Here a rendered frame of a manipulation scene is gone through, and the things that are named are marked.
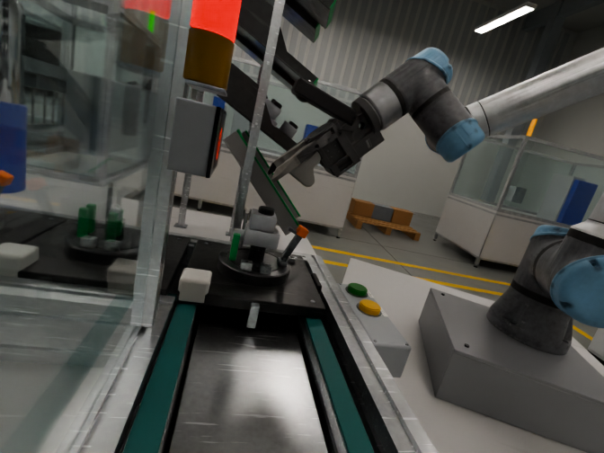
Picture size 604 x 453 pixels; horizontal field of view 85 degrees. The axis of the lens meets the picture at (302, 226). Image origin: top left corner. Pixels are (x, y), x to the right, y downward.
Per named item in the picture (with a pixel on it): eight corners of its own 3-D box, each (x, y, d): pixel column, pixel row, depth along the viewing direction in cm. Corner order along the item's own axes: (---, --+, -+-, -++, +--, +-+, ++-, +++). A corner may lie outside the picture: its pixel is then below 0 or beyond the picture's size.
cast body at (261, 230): (274, 242, 66) (282, 208, 64) (277, 250, 61) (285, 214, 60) (232, 235, 64) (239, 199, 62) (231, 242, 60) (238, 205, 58)
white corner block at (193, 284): (208, 291, 56) (212, 270, 55) (206, 306, 52) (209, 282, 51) (180, 288, 55) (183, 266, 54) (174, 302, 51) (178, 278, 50)
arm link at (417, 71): (465, 72, 54) (432, 32, 55) (410, 111, 55) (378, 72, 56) (448, 93, 62) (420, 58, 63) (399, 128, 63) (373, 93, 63)
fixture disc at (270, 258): (284, 261, 72) (286, 252, 72) (293, 290, 59) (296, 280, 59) (219, 251, 69) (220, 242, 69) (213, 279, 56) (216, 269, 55)
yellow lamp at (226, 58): (227, 93, 39) (235, 48, 38) (225, 88, 35) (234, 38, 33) (183, 81, 38) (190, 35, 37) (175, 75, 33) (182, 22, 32)
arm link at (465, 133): (482, 140, 63) (447, 95, 64) (493, 134, 52) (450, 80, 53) (445, 166, 66) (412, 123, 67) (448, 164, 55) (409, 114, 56)
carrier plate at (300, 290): (300, 263, 79) (302, 255, 78) (323, 319, 56) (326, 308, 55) (196, 247, 73) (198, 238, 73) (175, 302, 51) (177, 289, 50)
